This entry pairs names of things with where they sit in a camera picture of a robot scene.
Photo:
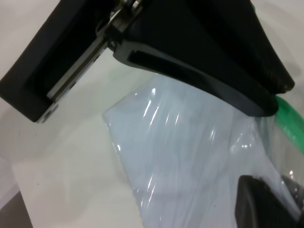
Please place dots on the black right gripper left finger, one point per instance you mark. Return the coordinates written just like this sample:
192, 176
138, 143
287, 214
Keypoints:
256, 206

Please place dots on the clear zip bag green strip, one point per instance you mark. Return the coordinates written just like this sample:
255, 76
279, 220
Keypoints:
190, 142

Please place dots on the white paper stack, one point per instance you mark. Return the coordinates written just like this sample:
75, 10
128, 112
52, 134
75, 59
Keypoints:
180, 147

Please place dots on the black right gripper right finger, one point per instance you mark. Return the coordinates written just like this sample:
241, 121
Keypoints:
297, 194

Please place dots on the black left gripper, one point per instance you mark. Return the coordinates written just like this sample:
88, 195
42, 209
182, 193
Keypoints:
47, 59

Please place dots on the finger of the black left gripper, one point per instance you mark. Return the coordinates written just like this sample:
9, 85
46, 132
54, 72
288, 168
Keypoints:
202, 69
225, 35

